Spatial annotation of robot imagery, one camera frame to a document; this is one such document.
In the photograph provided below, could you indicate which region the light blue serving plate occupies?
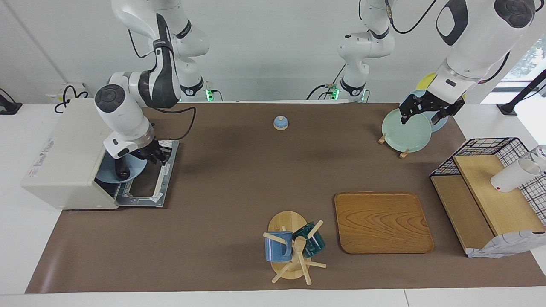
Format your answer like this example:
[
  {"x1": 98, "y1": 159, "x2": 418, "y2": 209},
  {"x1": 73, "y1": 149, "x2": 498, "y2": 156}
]
[{"x1": 96, "y1": 153, "x2": 148, "y2": 184}]

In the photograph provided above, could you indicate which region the glass oven door with handle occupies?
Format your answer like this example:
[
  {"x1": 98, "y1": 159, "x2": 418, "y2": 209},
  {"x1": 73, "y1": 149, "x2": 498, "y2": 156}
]
[{"x1": 112, "y1": 140, "x2": 180, "y2": 209}]

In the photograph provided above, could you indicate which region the beige toaster oven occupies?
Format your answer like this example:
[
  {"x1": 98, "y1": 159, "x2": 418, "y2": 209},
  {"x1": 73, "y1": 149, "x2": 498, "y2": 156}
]
[{"x1": 21, "y1": 99, "x2": 141, "y2": 210}]

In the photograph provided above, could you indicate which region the light blue plate in rack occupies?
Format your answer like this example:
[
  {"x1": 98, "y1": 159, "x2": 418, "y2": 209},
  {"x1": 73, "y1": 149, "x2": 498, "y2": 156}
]
[{"x1": 399, "y1": 90, "x2": 449, "y2": 133}]

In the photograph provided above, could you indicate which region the pale green plate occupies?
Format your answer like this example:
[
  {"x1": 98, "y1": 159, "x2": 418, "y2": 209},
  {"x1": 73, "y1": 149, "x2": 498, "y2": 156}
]
[{"x1": 381, "y1": 107, "x2": 432, "y2": 153}]

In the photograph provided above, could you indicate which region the yellow plate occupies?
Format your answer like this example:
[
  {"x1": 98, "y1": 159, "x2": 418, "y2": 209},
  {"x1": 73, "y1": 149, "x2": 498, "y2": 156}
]
[{"x1": 416, "y1": 72, "x2": 468, "y2": 101}]

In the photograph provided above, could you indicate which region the wooden plate rack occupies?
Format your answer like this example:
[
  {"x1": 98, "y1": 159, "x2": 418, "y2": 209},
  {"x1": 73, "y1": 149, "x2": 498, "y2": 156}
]
[{"x1": 378, "y1": 133, "x2": 411, "y2": 159}]

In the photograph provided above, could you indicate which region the white cup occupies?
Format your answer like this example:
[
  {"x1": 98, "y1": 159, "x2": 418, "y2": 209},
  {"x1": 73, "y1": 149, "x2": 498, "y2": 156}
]
[{"x1": 491, "y1": 159, "x2": 542, "y2": 193}]

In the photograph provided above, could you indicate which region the white power strip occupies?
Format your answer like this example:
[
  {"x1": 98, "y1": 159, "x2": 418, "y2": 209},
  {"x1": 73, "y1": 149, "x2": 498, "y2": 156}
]
[{"x1": 46, "y1": 82, "x2": 90, "y2": 104}]

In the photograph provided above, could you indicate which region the wooden shelf insert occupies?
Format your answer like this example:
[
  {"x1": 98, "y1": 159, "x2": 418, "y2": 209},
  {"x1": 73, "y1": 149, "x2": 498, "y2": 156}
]
[{"x1": 431, "y1": 155, "x2": 546, "y2": 252}]

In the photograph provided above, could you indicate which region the brown table mat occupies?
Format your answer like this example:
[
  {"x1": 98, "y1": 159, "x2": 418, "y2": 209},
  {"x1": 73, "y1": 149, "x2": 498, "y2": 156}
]
[{"x1": 26, "y1": 102, "x2": 546, "y2": 294}]

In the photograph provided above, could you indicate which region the wooden serving tray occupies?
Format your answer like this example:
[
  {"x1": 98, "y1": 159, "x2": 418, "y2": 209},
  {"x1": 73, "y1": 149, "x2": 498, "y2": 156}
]
[{"x1": 334, "y1": 192, "x2": 435, "y2": 255}]

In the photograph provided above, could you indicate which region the clear glass cup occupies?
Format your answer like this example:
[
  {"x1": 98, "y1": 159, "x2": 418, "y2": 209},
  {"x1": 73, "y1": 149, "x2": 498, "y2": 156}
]
[{"x1": 523, "y1": 145, "x2": 546, "y2": 173}]

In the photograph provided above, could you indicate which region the wooden mug tree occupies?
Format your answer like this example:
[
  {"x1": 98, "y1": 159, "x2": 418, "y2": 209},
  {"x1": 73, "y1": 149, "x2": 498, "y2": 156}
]
[{"x1": 263, "y1": 211, "x2": 327, "y2": 285}]

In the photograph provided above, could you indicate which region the white patterned cloth liner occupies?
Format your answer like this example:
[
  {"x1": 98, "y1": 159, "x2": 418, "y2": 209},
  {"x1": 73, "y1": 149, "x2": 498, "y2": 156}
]
[{"x1": 466, "y1": 230, "x2": 546, "y2": 258}]

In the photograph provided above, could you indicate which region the blue mug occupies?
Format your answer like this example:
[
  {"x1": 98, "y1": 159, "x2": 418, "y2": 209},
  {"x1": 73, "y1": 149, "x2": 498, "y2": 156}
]
[{"x1": 264, "y1": 231, "x2": 294, "y2": 262}]

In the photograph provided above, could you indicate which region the dark green mug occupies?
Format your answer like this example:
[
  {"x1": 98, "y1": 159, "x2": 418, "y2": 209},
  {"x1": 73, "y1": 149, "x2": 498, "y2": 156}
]
[{"x1": 293, "y1": 222, "x2": 326, "y2": 258}]

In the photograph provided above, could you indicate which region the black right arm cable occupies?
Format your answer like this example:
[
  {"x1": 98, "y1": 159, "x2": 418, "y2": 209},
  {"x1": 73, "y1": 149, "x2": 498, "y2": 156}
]
[{"x1": 128, "y1": 28, "x2": 197, "y2": 141}]

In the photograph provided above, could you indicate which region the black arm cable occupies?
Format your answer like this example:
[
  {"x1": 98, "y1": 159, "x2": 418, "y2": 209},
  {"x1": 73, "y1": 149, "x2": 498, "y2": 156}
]
[
  {"x1": 384, "y1": 0, "x2": 440, "y2": 35},
  {"x1": 128, "y1": 28, "x2": 197, "y2": 141}
]

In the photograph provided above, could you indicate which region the wooden shelf with wire basket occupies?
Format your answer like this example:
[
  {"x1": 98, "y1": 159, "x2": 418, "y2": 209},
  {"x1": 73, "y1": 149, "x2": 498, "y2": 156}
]
[{"x1": 430, "y1": 137, "x2": 546, "y2": 226}]

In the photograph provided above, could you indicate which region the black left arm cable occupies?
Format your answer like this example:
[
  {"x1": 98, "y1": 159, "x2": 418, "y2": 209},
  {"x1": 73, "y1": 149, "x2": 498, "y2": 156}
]
[{"x1": 384, "y1": 0, "x2": 440, "y2": 35}]

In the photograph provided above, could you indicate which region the black camera stand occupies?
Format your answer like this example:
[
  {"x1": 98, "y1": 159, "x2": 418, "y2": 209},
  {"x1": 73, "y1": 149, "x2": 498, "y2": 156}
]
[{"x1": 497, "y1": 68, "x2": 546, "y2": 116}]

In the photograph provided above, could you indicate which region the black power cord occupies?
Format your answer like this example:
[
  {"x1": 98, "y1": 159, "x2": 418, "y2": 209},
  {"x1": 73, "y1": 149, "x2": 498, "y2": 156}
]
[{"x1": 54, "y1": 85, "x2": 89, "y2": 113}]

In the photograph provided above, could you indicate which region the black clamp mount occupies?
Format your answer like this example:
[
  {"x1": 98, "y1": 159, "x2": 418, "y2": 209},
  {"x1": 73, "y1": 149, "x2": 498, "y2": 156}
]
[{"x1": 0, "y1": 87, "x2": 23, "y2": 115}]

